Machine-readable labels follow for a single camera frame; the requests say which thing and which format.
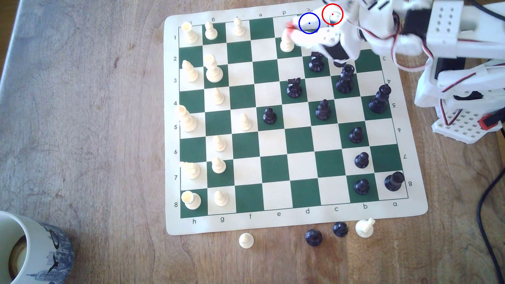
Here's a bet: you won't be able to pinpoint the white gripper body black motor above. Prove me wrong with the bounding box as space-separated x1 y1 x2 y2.
321 0 399 65

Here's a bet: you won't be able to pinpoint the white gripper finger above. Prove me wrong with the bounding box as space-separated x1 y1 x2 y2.
297 0 357 33

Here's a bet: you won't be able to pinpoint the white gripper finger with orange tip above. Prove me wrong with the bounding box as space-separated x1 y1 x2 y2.
288 22 341 49

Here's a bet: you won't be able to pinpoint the black chess knight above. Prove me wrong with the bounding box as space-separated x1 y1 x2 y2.
309 51 325 72
286 78 303 98

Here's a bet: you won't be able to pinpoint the white chess bishop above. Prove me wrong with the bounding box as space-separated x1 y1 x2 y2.
181 60 199 83
280 32 295 53

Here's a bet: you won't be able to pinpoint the black chess queen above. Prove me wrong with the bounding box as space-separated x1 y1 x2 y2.
336 64 355 94

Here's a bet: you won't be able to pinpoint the black chess bishop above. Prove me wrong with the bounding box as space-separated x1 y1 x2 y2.
316 99 331 121

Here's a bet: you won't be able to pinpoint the black chess king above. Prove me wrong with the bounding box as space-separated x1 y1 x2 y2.
369 84 392 114

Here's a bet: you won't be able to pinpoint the white chess queen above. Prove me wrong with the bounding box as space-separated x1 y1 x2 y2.
204 54 224 83

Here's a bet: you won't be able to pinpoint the white chess rook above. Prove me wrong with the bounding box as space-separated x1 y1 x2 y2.
180 22 199 45
181 190 202 210

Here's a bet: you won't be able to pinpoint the green white chess board mat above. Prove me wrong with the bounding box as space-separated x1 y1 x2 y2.
163 0 429 236

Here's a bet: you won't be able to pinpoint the white chess king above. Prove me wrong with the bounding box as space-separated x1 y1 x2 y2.
174 104 198 132

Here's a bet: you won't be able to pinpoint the black chess rook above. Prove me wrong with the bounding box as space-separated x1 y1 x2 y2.
384 171 405 192

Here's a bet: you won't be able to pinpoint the white chess knight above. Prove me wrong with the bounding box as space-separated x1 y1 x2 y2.
355 218 375 238
180 161 201 180

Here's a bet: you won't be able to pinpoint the orange clamp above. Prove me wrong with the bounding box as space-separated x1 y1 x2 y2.
478 114 502 130

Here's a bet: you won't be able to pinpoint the white mug with skyline print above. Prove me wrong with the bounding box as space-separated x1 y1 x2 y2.
0 211 75 284

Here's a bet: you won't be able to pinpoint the red black white servo wires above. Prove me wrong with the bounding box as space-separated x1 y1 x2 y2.
439 99 463 130

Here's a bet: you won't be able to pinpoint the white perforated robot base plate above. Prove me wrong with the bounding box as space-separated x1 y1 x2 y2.
432 106 502 144

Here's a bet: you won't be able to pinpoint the black cable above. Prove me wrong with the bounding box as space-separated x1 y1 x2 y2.
477 126 505 273

